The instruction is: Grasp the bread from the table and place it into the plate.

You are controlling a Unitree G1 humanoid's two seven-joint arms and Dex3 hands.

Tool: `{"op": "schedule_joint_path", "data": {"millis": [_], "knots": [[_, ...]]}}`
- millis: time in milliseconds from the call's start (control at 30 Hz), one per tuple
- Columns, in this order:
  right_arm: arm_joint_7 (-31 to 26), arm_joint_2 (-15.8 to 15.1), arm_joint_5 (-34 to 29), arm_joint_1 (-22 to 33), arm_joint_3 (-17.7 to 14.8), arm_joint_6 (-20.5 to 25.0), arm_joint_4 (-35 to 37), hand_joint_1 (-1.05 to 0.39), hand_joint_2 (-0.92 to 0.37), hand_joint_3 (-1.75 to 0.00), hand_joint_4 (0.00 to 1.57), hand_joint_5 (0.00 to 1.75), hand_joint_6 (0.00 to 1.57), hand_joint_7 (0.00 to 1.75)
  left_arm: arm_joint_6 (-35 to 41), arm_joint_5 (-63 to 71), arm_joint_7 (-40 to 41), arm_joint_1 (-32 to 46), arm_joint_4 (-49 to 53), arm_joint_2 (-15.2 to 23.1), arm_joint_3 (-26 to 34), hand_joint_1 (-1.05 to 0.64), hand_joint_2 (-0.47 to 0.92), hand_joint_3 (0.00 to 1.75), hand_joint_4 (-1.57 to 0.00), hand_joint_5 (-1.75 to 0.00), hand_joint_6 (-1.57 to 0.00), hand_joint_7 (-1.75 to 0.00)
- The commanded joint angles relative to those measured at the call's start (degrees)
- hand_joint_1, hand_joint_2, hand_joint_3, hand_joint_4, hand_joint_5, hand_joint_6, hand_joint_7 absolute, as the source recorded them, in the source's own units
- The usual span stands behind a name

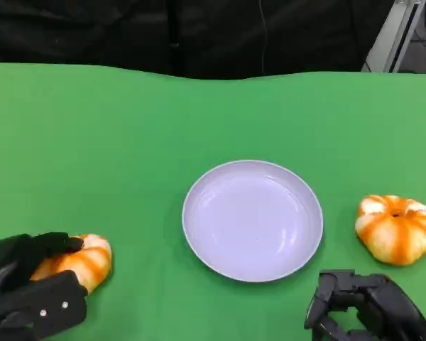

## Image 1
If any green table cloth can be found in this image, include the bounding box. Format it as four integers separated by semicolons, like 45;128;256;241
0;62;426;341

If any orange and white bread roll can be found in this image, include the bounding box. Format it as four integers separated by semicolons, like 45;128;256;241
354;194;426;266
30;233;113;295

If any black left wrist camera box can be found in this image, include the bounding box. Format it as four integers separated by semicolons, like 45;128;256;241
0;270;89;341

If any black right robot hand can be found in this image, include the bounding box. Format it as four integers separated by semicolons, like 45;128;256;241
304;269;426;341

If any aluminium frame profile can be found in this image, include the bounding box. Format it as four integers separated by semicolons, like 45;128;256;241
361;0;424;74

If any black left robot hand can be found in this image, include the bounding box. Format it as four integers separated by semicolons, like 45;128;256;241
0;232;85;303

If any black backdrop cloth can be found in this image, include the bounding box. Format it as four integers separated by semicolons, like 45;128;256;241
0;0;395;81

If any lilac plate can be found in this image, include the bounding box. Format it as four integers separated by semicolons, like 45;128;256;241
181;159;324;283

